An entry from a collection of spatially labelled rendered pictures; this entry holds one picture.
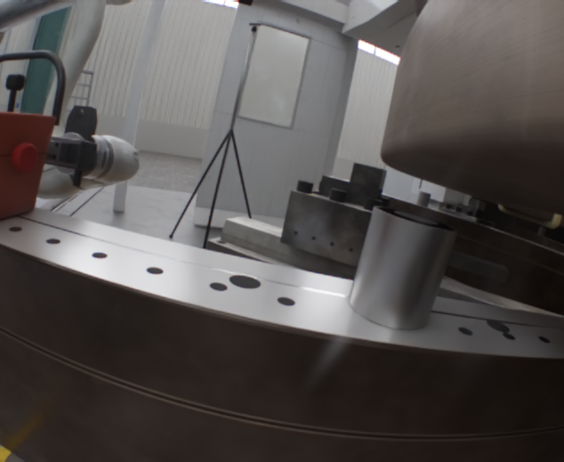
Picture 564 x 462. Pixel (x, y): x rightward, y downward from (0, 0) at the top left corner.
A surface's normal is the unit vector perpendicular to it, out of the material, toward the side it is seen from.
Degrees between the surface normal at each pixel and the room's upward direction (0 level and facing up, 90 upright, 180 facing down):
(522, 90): 90
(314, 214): 90
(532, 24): 90
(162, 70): 90
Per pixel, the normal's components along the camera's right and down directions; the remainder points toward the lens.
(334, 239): -0.42, 0.12
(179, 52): 0.32, 0.28
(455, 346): 0.20, -0.95
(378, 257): -0.84, -0.05
